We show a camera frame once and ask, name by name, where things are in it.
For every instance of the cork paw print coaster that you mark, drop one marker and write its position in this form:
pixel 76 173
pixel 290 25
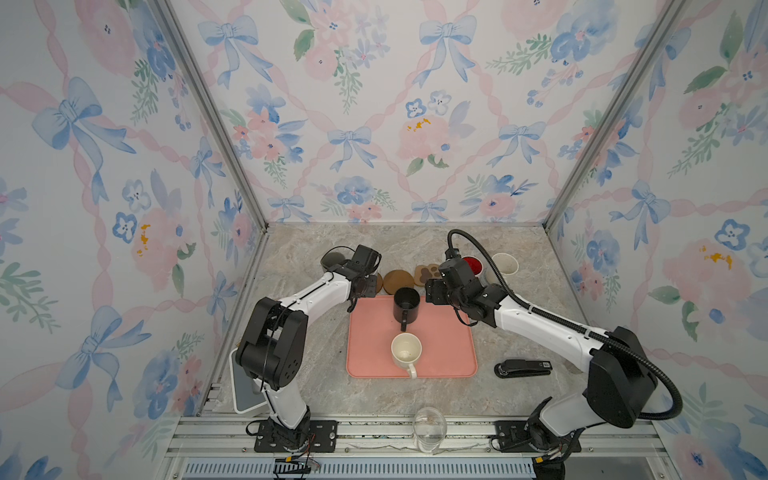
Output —
pixel 424 273

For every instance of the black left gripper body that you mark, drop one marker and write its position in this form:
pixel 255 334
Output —
pixel 370 283

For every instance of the plain brown wooden coaster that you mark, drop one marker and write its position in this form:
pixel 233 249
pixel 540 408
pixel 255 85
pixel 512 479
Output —
pixel 397 279

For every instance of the black stapler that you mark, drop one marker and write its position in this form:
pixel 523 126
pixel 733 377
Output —
pixel 522 368

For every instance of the clear glass dome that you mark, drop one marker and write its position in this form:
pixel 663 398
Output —
pixel 430 429

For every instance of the white mug red interior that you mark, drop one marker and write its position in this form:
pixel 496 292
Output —
pixel 476 267

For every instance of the aluminium left corner post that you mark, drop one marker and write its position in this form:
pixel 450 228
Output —
pixel 180 47

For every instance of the aluminium corner post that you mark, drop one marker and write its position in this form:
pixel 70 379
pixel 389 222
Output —
pixel 658 35
pixel 180 47

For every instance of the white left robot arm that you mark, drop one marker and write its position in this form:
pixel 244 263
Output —
pixel 271 349

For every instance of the aluminium right corner post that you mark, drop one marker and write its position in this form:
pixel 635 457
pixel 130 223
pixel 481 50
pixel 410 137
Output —
pixel 658 35

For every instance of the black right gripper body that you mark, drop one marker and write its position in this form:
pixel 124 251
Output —
pixel 440 296

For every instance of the white speckled mug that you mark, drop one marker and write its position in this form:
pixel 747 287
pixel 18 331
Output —
pixel 507 265

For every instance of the cream ceramic mug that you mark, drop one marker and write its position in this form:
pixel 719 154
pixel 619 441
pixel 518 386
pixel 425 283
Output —
pixel 406 350

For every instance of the grey ceramic mug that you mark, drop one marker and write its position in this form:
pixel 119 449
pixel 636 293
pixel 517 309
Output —
pixel 331 259

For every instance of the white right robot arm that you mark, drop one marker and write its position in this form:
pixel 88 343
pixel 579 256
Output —
pixel 619 383

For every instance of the black ceramic mug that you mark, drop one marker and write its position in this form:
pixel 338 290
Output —
pixel 406 307

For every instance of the pink rectangular tray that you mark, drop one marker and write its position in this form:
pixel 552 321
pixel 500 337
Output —
pixel 447 345

